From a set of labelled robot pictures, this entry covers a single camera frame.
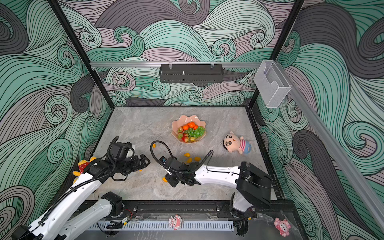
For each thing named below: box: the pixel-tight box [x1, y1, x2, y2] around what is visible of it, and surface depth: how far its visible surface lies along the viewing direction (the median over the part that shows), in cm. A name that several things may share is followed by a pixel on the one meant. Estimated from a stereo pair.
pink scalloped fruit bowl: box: [171, 115, 207, 144], surface depth 103 cm
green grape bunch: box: [184, 126, 206, 138], surface depth 99 cm
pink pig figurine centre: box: [168, 214, 182, 231], surface depth 69 cm
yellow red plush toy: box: [72, 156, 97, 184], surface depth 85 cm
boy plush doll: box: [223, 131, 252, 154], surface depth 92 cm
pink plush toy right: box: [274, 217, 291, 238], surface depth 67 cm
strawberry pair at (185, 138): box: [181, 135, 190, 143], surface depth 97 cm
